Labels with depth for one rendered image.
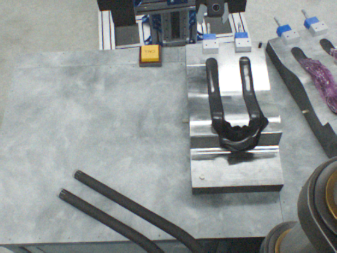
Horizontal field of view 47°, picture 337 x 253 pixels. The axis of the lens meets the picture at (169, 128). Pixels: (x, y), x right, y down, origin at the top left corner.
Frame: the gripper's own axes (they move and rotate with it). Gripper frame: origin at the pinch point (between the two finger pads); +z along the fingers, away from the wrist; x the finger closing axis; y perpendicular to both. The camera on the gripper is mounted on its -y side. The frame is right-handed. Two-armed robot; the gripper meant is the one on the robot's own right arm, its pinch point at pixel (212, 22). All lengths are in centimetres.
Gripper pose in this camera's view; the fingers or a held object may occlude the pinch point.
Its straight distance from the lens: 125.8
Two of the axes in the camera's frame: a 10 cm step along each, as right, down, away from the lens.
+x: -10.0, 0.4, 0.3
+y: -0.2, -8.7, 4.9
